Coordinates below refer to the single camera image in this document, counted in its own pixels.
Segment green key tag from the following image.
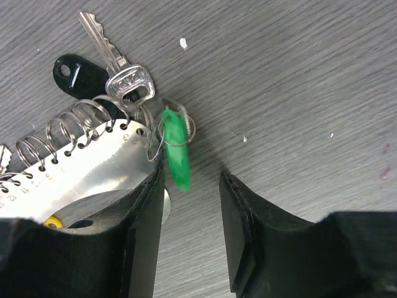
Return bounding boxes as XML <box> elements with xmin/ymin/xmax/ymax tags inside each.
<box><xmin>161</xmin><ymin>109</ymin><xmax>191</xmax><ymax>191</ymax></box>

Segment black key tag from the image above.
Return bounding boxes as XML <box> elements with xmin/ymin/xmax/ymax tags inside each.
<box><xmin>53</xmin><ymin>53</ymin><xmax>136</xmax><ymax>122</ymax></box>

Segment silver key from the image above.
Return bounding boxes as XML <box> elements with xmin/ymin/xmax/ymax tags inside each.
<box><xmin>79</xmin><ymin>11</ymin><xmax>156</xmax><ymax>105</ymax></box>

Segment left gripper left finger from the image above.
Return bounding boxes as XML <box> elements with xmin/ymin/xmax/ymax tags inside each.
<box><xmin>1</xmin><ymin>168</ymin><xmax>164</xmax><ymax>297</ymax></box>

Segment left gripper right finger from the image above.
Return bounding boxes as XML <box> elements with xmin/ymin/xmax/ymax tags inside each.
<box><xmin>219</xmin><ymin>172</ymin><xmax>396</xmax><ymax>297</ymax></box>

